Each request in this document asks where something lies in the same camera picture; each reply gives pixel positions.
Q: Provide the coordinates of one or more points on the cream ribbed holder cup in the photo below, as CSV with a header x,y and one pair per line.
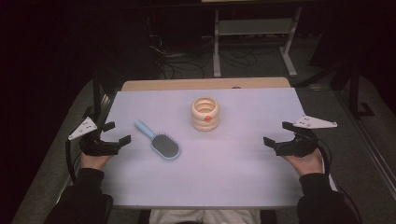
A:
x,y
205,118

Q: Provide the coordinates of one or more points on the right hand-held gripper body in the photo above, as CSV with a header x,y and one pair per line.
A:
x,y
297,146

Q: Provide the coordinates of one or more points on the person's lap light trousers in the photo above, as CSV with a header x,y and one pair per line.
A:
x,y
205,216

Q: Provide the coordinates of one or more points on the grey metal stand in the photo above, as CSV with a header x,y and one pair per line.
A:
x,y
255,26

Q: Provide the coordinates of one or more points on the light blue hairbrush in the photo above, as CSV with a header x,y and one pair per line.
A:
x,y
165,145

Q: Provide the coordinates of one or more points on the person's left hand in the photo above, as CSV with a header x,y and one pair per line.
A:
x,y
95,161

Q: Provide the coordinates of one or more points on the black stand post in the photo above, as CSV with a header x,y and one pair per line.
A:
x,y
96,93

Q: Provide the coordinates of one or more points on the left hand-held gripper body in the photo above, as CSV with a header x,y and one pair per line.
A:
x,y
98,146

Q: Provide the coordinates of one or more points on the lilac table mat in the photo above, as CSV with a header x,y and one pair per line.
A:
x,y
218,168

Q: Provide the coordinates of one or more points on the person's right hand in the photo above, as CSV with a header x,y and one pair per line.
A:
x,y
306,163

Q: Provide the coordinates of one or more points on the black stand with foot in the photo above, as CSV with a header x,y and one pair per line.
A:
x,y
354,93

